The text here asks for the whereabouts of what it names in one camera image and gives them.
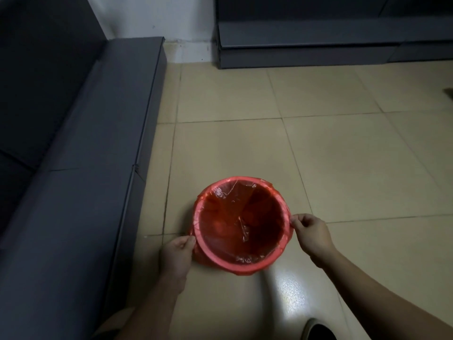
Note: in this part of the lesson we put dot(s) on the person's right hand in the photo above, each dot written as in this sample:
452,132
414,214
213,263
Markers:
313,239

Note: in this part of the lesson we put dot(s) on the person's left hand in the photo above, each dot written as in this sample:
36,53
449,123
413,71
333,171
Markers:
176,258

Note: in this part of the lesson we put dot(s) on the person's left thumb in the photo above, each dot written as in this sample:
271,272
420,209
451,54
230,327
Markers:
187,239

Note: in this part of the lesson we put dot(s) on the person's right thumb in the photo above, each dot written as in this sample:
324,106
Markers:
296,224

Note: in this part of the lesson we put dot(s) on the red plastic bin liner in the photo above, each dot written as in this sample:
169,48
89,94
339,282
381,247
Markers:
244,223

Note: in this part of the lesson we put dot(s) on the person's left forearm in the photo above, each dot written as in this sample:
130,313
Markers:
148,311

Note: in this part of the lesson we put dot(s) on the person's right forearm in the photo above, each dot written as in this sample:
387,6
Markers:
384,300

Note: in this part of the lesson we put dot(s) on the round waste bin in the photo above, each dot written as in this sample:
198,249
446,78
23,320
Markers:
241,226

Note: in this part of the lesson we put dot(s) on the person's black shoe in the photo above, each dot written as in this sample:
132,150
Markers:
320,331

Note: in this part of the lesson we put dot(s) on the grey shelving unit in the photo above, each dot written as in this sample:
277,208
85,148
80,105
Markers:
67,166

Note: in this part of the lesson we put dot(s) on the grey low shelf base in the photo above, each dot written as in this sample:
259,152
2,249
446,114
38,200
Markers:
332,31

